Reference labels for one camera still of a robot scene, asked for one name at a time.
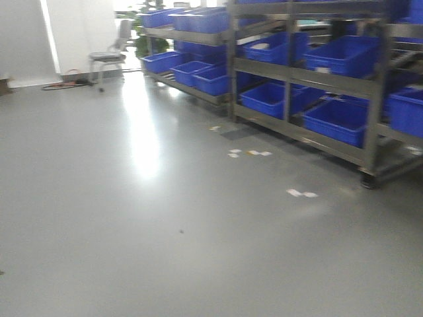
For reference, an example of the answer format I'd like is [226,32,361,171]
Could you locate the steel shelf rack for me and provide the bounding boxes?
[227,1,422,188]
[141,7,231,107]

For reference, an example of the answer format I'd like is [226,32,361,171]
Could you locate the green potted plant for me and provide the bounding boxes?
[128,1,169,59]

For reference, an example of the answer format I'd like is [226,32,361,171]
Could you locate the grey office chair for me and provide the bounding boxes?
[88,19,133,92]

